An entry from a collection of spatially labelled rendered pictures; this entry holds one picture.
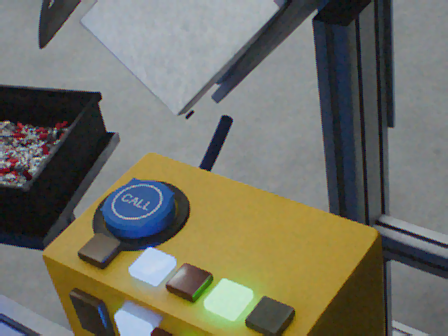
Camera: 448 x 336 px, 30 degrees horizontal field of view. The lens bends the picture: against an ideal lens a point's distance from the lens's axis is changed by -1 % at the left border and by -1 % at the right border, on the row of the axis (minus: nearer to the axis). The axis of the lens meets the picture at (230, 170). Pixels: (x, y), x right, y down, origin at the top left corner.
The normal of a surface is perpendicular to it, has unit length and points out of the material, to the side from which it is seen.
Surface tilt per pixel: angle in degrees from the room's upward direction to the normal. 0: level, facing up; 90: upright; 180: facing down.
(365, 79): 90
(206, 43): 55
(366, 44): 90
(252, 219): 0
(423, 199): 0
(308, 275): 0
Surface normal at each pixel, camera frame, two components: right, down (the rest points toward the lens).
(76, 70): -0.14, -0.76
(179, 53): -0.07, 0.10
